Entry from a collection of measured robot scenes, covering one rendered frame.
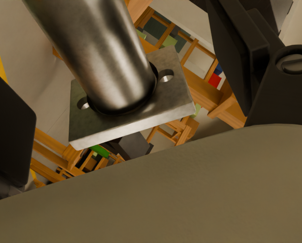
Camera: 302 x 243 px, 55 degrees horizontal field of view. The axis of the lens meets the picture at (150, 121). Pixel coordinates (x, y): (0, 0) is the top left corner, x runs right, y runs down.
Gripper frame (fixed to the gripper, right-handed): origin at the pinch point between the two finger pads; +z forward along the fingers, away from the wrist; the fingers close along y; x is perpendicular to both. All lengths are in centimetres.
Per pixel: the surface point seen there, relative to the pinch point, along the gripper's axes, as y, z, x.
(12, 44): -119, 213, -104
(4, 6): -97, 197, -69
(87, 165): -379, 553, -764
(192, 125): 1, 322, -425
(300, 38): 278, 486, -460
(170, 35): 13, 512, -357
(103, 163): -330, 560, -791
